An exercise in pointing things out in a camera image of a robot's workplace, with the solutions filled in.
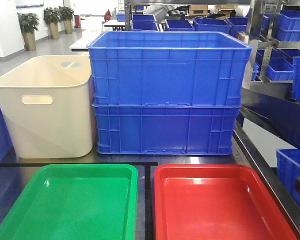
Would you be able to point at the potted plant left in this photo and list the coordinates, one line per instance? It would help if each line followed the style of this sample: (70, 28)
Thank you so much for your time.
(28, 23)

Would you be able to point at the green plastic tray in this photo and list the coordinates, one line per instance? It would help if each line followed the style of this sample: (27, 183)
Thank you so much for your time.
(75, 202)

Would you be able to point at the upper stacked blue crate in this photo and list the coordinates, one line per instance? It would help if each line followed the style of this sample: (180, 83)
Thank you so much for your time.
(153, 68)

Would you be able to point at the cream plastic basket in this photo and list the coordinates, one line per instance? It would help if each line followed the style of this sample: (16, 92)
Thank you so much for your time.
(46, 105)

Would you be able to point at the potted plant right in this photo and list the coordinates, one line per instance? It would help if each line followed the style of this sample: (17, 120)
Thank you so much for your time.
(66, 15)

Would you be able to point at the potted plant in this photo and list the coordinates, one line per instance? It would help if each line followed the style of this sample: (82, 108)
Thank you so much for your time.
(52, 17)
(66, 15)
(28, 23)

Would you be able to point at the stacked blue crate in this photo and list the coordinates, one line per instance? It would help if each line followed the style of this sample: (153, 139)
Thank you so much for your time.
(153, 68)
(160, 130)

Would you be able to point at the blue bin right floor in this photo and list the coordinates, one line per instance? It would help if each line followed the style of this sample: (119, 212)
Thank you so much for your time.
(288, 170)

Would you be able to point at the lower stacked blue crate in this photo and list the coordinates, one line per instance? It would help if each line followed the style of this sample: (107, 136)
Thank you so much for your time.
(160, 130)

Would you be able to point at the red plastic tray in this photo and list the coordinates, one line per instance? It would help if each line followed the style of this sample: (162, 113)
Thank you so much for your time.
(215, 202)

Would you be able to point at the potted plant middle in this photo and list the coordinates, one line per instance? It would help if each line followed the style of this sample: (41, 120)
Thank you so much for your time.
(52, 17)

